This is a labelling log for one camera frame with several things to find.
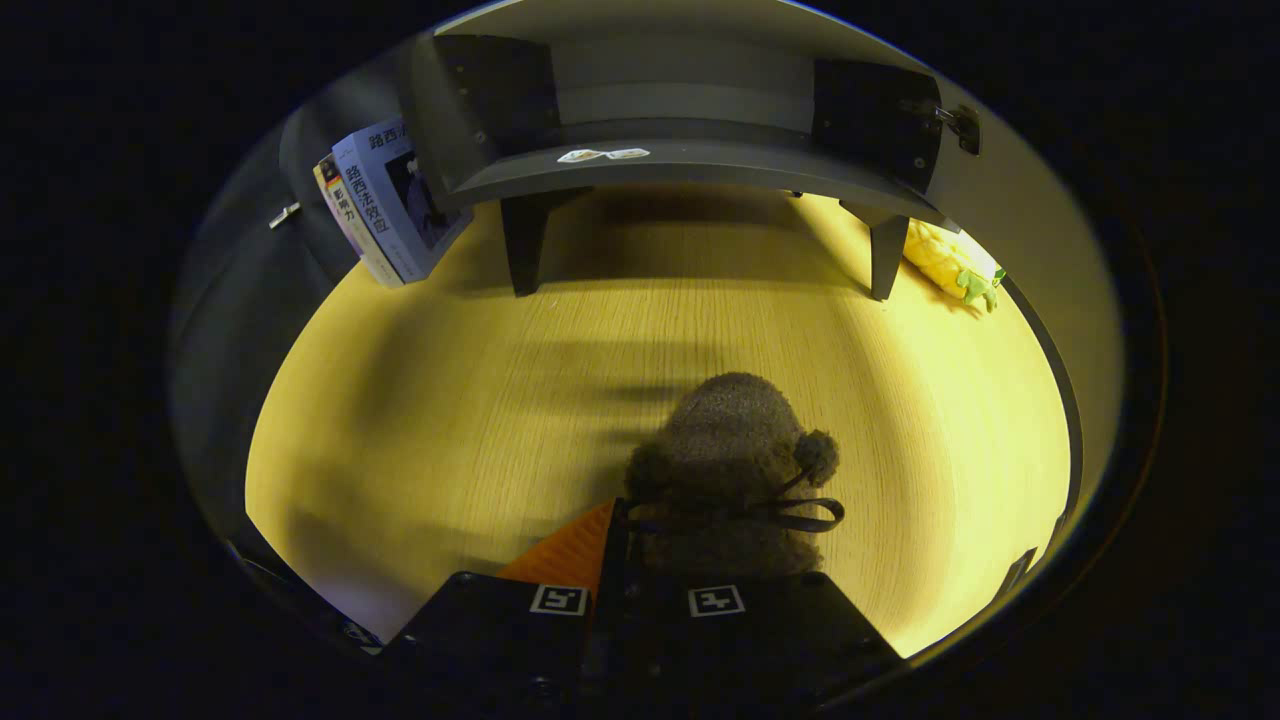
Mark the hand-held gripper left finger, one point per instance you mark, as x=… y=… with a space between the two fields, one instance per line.
x=605 y=560

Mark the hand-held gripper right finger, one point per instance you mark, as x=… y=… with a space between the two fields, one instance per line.
x=790 y=630

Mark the brown fluffy shoe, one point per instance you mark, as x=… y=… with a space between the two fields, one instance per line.
x=730 y=440

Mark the grey shoe cabinet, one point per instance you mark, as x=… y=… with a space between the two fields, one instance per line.
x=690 y=165

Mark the yellow pineapple plush toy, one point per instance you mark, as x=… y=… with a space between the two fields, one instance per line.
x=945 y=260

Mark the blue white book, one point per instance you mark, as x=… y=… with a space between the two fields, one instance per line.
x=395 y=190

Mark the yellow black spine book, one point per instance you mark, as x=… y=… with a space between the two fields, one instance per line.
x=345 y=215

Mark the black backdrop cloth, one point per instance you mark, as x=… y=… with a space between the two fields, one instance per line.
x=230 y=300

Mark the white clip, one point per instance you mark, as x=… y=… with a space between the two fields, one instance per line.
x=284 y=215

